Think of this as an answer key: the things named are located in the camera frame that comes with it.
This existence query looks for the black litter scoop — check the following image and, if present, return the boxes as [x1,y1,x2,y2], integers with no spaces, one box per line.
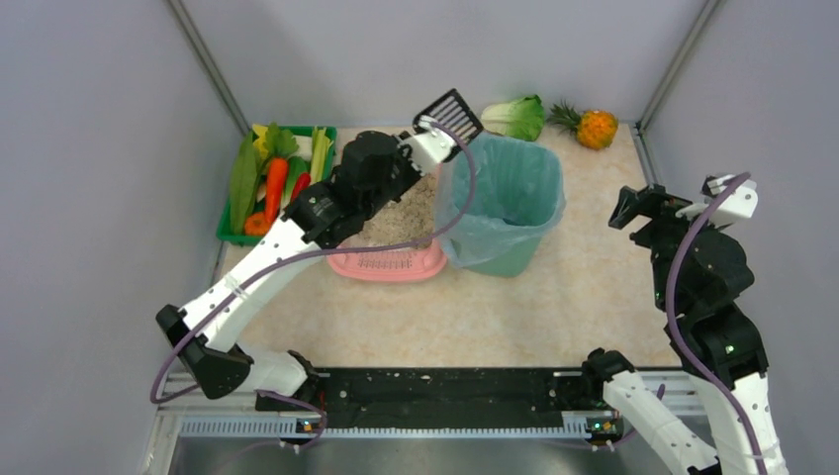
[412,88,484,143]

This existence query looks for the green trash bin with bag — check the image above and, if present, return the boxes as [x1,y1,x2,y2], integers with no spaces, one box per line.
[438,133,566,278]

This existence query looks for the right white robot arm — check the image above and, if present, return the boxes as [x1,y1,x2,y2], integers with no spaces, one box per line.
[582,178,789,474]

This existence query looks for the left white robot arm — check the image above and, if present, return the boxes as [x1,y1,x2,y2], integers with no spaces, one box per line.
[149,128,459,404]

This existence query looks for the pink litter box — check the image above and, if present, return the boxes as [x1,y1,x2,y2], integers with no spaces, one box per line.
[326,173,448,284]

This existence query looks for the toy celery stalk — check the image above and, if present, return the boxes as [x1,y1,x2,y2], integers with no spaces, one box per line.
[310,128,332,183]

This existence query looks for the toy pineapple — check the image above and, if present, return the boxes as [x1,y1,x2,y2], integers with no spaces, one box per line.
[546,101,619,150]

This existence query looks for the toy red chili pepper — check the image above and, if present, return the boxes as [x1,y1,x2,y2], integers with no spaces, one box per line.
[290,172,312,202]

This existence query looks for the toy white scallion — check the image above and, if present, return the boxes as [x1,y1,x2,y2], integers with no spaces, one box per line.
[280,156,309,209]

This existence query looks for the toy carrot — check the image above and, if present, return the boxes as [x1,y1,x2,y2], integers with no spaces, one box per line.
[264,157,289,223]

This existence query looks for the toy bok choy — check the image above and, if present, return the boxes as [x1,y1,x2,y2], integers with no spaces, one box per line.
[480,95,546,142]

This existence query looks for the toy yellow corn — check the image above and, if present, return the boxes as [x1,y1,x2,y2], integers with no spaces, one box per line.
[251,124,268,159]

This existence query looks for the toy orange tomato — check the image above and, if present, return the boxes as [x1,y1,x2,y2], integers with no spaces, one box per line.
[243,211,273,237]

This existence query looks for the toy green leaf vegetable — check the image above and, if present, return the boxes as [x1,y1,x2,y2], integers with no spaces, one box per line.
[229,136,262,235]

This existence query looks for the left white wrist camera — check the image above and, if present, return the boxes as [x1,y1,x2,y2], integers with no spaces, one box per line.
[398,129,461,175]

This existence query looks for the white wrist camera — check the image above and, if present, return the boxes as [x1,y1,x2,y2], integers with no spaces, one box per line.
[675,174,759,230]
[398,129,461,175]

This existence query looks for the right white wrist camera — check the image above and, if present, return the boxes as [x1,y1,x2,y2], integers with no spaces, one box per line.
[675,174,759,230]

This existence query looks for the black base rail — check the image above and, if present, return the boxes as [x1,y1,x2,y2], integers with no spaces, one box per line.
[304,367,608,429]

